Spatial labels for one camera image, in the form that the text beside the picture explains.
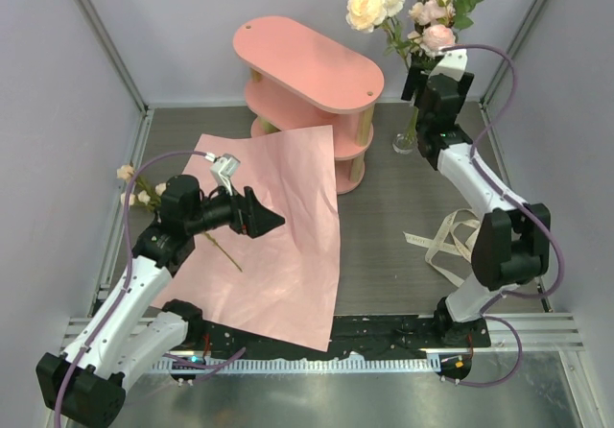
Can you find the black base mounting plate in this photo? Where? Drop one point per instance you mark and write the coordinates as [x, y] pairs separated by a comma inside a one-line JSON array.
[[379, 337]]

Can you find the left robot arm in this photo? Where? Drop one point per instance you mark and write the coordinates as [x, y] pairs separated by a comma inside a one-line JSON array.
[[88, 382]]

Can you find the pink wrapping paper sheet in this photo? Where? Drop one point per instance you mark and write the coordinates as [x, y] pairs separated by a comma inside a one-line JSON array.
[[284, 284]]

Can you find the white slotted cable duct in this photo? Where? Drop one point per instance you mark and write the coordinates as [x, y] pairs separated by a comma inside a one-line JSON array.
[[352, 364]]

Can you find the small pale spray roses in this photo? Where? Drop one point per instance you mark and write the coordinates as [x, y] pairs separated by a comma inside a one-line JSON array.
[[143, 194]]

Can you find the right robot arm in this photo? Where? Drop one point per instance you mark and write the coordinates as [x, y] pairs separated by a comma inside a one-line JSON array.
[[511, 247]]

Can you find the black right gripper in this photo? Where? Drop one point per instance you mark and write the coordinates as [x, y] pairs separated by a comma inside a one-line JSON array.
[[412, 83]]

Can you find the clear glass vase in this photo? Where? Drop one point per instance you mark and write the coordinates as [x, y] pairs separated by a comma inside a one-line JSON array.
[[405, 141]]

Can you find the light pink rose stem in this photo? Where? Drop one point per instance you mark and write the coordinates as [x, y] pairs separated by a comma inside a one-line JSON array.
[[432, 29]]

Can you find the pink three-tier shelf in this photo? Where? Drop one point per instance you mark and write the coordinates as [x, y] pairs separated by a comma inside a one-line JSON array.
[[300, 78]]

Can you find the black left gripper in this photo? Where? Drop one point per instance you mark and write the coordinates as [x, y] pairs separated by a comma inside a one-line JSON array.
[[248, 216]]

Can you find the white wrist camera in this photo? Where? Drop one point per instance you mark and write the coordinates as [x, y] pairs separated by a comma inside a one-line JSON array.
[[222, 169], [452, 65]]

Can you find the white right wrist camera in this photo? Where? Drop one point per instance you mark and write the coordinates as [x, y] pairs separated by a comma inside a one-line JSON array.
[[452, 65]]

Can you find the cream ribbon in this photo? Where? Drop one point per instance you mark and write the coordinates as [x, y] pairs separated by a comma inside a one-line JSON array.
[[447, 241]]

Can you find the cream white rose stem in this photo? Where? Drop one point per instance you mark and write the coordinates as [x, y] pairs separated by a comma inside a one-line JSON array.
[[367, 16]]

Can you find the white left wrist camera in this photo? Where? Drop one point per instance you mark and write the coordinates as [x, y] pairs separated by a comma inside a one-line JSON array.
[[222, 169]]

